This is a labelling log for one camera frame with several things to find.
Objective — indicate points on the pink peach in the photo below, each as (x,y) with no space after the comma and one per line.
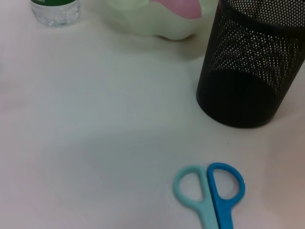
(181,7)

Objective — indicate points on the blue cyan scissors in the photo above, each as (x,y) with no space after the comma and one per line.
(221,207)

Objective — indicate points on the clear water bottle green label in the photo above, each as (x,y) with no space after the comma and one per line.
(56,14)

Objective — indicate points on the black mesh pen cup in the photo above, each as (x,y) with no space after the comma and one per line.
(238,95)

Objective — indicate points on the green glass fruit bowl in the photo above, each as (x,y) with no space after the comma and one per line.
(155,23)

